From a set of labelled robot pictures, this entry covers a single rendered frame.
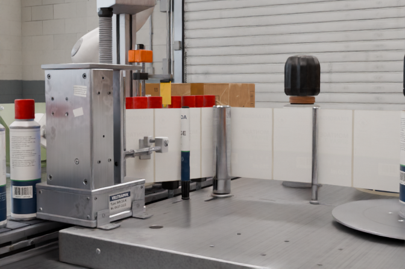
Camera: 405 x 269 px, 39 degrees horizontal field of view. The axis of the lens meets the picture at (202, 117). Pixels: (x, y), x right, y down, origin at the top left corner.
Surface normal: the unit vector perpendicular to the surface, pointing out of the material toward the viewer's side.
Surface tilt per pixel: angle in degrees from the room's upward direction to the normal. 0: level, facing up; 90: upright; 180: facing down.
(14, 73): 90
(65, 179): 90
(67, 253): 90
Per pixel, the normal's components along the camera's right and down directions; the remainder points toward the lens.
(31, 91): -0.50, 0.04
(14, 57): 0.87, 0.03
